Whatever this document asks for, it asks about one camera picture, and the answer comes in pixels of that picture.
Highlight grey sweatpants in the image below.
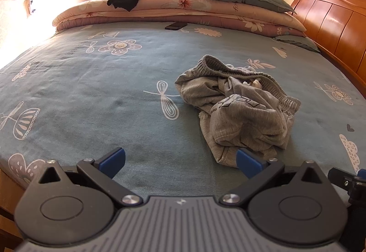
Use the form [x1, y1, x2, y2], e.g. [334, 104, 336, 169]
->
[175, 55, 301, 167]

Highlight blue floral bed sheet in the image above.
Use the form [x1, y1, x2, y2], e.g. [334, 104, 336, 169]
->
[1, 22, 365, 197]

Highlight orange wooden headboard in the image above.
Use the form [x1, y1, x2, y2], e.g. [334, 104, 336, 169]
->
[292, 0, 366, 95]

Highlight black smartphone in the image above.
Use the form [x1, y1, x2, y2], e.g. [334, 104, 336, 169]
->
[164, 21, 188, 31]

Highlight pink floral folded quilt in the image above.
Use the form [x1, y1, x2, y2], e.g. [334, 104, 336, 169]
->
[52, 0, 306, 37]

